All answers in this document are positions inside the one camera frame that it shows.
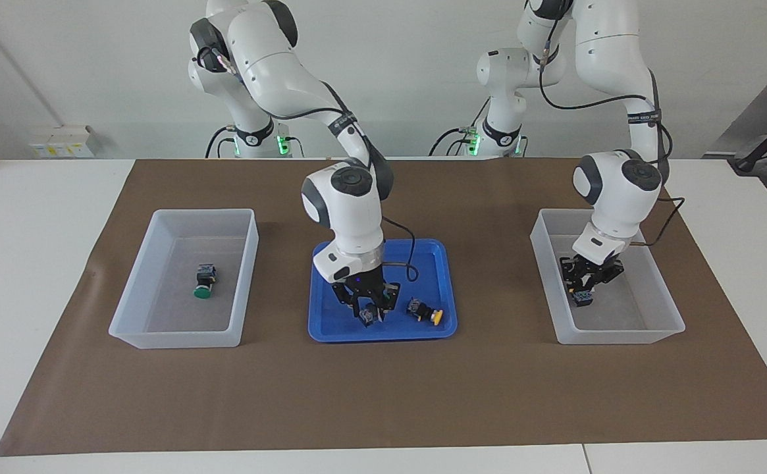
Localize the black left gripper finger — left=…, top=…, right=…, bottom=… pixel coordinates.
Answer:
left=593, top=267, right=623, bottom=292
left=561, top=259, right=585, bottom=294

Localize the blue plastic tray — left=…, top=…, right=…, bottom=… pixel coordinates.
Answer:
left=307, top=239, right=458, bottom=343

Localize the translucent white plastic box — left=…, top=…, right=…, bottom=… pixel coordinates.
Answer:
left=529, top=209, right=687, bottom=346
left=108, top=209, right=260, bottom=350

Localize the brown paper table mat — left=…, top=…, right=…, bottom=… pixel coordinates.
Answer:
left=0, top=157, right=767, bottom=457

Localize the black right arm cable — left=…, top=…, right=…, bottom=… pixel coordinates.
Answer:
left=205, top=46, right=421, bottom=282

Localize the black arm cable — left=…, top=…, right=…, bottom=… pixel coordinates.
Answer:
left=429, top=26, right=685, bottom=248
left=205, top=46, right=421, bottom=282

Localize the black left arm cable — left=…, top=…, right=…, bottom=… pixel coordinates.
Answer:
left=429, top=26, right=685, bottom=248

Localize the white wall socket box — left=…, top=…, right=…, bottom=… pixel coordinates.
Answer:
left=30, top=126, right=94, bottom=159

